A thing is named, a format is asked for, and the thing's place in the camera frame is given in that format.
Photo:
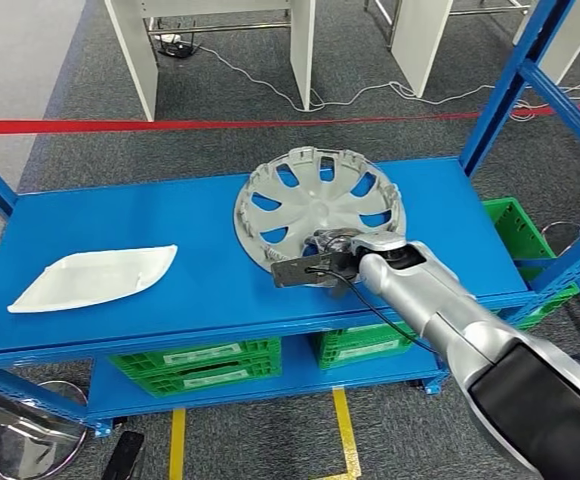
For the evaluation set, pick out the white plastic trim part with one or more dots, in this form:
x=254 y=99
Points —
x=95 y=278

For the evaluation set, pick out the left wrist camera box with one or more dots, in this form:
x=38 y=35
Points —
x=122 y=457

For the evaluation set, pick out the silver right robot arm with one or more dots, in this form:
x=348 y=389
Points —
x=445 y=311

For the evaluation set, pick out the white desk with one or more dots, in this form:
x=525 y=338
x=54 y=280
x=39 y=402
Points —
x=570 y=33
x=130 y=53
x=417 y=40

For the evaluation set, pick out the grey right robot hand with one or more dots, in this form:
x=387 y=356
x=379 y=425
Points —
x=337 y=248

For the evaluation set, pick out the black power strip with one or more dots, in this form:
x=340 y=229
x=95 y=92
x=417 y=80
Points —
x=180 y=50

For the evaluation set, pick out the red barrier belt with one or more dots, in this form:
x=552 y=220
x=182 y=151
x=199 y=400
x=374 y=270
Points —
x=120 y=126

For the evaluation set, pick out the grey plastic wheel hubcap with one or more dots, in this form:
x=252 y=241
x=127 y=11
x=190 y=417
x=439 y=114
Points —
x=315 y=199

